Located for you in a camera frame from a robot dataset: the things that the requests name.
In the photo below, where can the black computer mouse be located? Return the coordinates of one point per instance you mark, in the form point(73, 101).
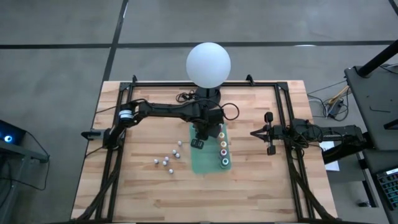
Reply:
point(363, 204)

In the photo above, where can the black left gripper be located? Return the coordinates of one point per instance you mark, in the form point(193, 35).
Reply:
point(210, 130)

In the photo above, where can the large yellow-capped dye bottle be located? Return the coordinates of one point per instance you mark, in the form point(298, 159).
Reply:
point(223, 144)
point(221, 135)

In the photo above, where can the large green-capped dye bottle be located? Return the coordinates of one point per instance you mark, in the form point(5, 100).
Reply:
point(224, 161)

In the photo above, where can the white globe table lamp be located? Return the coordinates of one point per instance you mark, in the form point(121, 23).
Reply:
point(208, 65)

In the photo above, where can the white paper sheet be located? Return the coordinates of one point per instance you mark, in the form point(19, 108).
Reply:
point(332, 167)

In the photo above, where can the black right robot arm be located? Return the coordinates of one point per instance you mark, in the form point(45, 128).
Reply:
point(335, 135)

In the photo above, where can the black diagonal pole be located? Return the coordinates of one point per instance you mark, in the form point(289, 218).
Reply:
point(377, 59)

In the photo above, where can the dark grey side table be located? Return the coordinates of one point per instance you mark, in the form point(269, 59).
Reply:
point(373, 93)

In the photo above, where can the large red-capped dye bottle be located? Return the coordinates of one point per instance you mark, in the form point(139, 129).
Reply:
point(223, 152)

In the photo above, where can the teal translucent plastic bin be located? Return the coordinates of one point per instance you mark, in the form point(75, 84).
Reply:
point(205, 161)

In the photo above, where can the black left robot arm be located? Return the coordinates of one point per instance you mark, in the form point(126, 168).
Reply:
point(168, 110)

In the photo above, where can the black computer with blue light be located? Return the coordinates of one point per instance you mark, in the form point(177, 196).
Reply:
point(12, 130)

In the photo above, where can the black computer desk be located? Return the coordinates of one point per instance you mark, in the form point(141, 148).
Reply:
point(373, 161)

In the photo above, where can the black aluminium table frame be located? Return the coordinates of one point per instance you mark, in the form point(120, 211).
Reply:
point(155, 84)

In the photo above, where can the black support beam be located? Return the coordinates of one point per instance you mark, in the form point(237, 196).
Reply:
point(342, 154)

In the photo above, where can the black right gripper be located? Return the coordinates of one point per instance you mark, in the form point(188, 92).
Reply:
point(280, 133)

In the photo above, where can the keyboard with coloured keys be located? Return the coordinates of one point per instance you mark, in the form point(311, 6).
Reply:
point(390, 186)

